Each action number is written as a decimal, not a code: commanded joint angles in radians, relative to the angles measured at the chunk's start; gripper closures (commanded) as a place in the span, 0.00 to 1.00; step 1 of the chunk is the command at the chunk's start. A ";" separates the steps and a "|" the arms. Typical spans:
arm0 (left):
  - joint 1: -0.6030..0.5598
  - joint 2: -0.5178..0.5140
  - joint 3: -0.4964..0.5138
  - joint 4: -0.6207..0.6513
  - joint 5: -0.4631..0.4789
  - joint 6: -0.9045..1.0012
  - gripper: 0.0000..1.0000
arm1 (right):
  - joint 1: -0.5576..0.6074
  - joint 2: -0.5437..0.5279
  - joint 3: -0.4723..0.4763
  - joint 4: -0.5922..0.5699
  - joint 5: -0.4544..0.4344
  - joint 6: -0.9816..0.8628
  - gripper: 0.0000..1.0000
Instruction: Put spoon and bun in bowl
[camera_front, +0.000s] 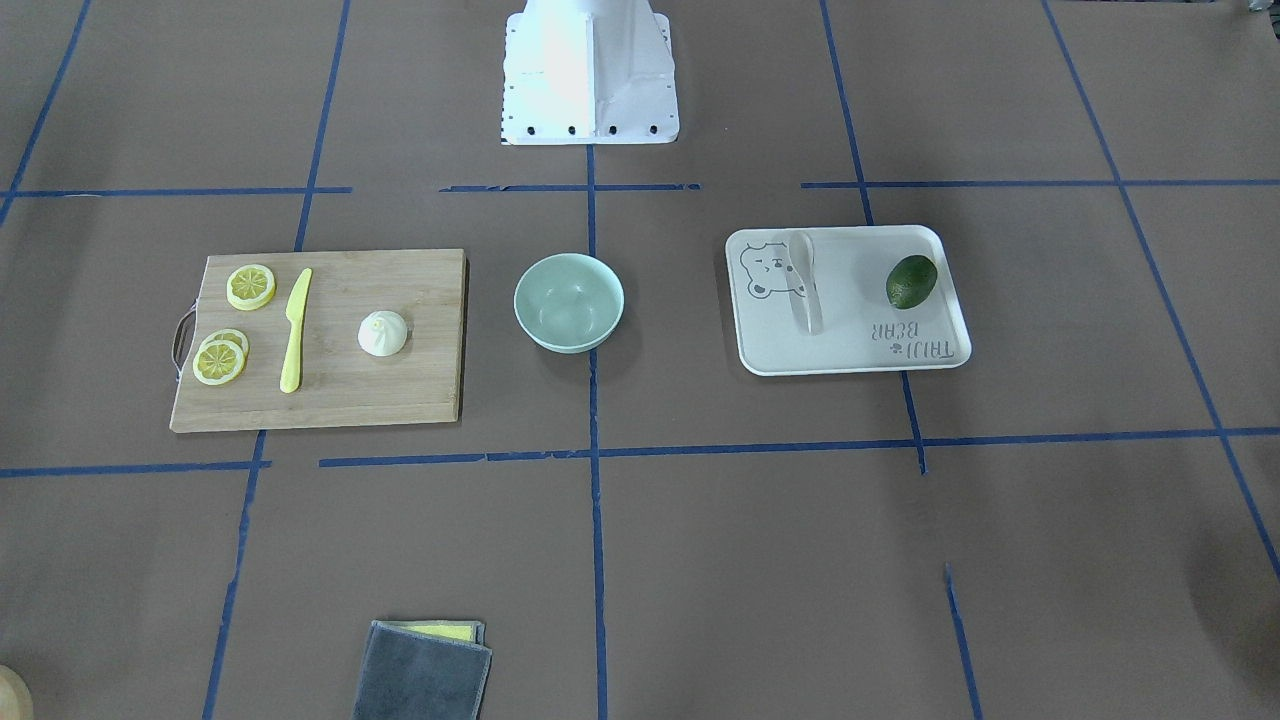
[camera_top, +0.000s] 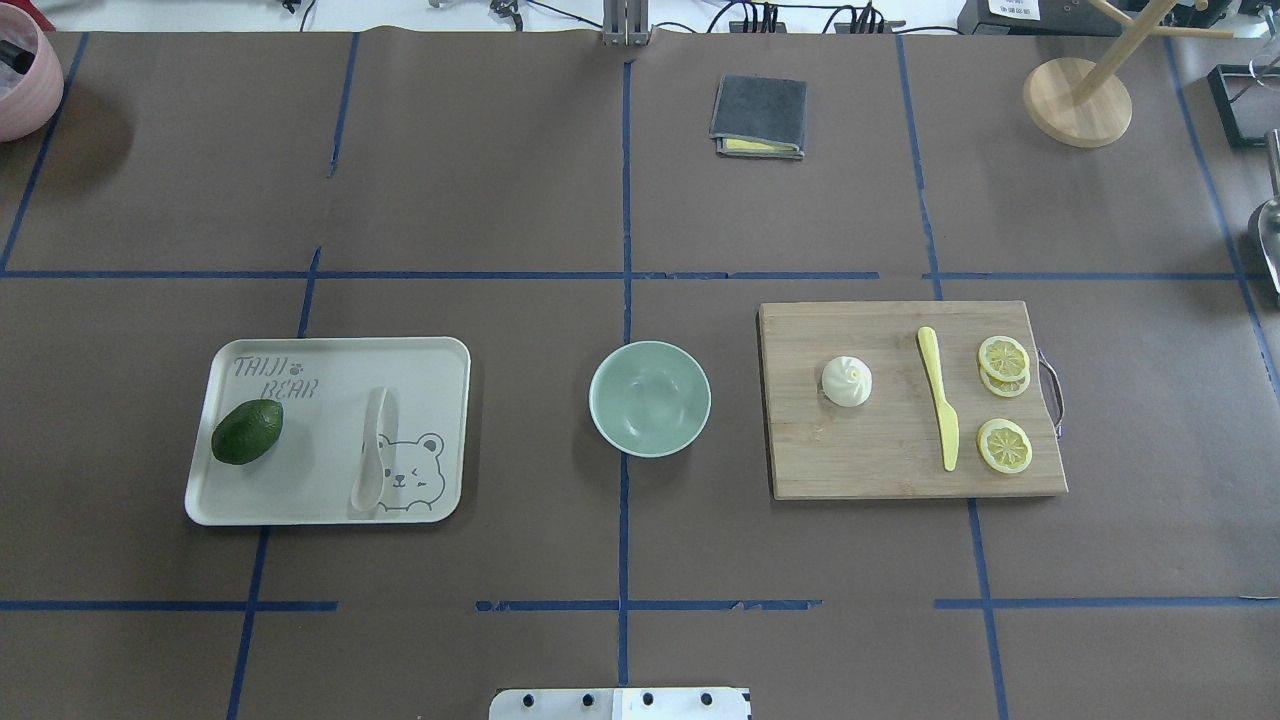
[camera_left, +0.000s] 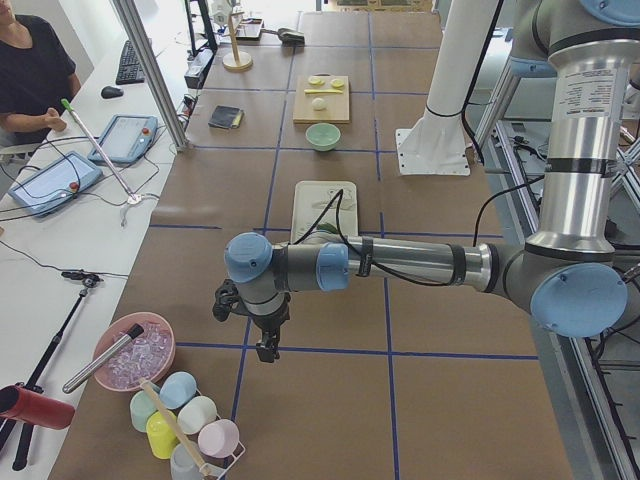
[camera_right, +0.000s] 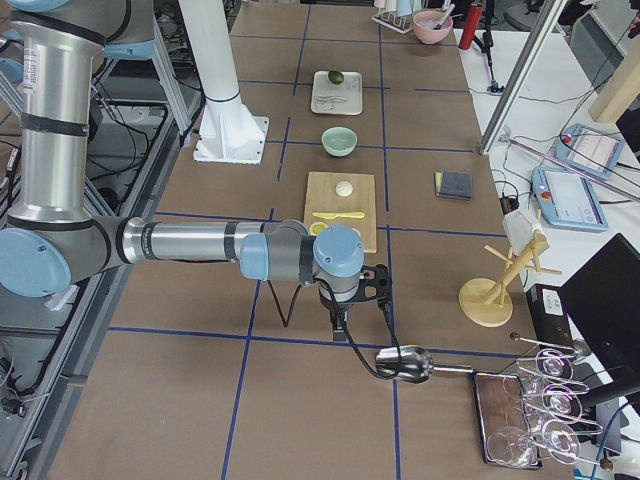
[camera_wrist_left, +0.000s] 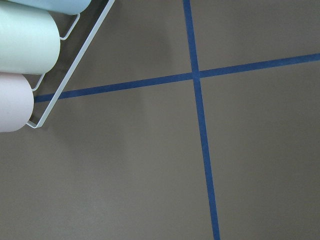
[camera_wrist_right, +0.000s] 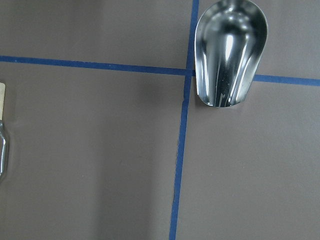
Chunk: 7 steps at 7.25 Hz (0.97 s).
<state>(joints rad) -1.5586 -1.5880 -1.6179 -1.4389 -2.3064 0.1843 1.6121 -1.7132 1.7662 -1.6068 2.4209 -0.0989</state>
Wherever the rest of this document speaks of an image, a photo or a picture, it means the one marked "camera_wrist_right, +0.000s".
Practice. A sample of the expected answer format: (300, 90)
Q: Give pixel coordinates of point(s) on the shiny metal scoop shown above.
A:
(229, 41)

